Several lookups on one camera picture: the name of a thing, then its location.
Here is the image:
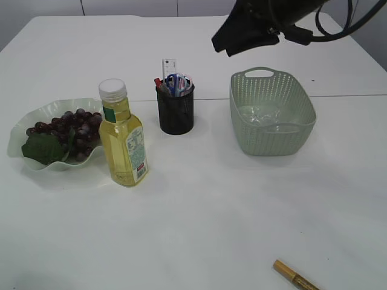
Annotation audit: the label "green woven plastic basket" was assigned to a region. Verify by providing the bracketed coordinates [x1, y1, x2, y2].
[229, 67, 317, 156]

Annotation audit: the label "pink safety scissors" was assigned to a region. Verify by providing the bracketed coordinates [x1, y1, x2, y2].
[176, 74, 193, 97]

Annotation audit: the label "silver glitter marker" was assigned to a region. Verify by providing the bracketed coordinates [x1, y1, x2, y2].
[159, 82, 172, 97]

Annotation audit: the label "black mesh pen cup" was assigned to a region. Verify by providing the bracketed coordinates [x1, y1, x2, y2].
[155, 85, 195, 135]

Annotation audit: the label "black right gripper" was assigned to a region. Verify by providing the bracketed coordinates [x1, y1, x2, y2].
[211, 1, 313, 57]

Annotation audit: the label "blue safety scissors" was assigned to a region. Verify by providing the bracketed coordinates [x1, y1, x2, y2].
[165, 74, 181, 97]

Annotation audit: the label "clear plastic ruler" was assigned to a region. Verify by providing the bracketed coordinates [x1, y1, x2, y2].
[162, 59, 177, 79]

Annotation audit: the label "red marker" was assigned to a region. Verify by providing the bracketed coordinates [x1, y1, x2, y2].
[154, 78, 165, 93]

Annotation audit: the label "yellow tea bottle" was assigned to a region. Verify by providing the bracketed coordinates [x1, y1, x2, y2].
[99, 79, 148, 187]

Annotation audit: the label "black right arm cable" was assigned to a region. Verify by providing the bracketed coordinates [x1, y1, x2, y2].
[311, 0, 385, 43]

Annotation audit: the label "purple artificial grape bunch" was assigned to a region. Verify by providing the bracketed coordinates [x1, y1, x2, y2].
[21, 108, 102, 166]

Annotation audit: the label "gold marker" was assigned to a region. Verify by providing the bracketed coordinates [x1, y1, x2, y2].
[273, 260, 319, 290]

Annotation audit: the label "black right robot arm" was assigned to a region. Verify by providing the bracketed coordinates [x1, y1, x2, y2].
[212, 0, 325, 57]

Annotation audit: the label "pale green wavy plate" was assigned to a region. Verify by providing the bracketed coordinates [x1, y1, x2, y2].
[7, 98, 102, 170]

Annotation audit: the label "clear plastic sheet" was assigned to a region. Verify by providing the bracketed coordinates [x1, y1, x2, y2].
[238, 105, 299, 133]

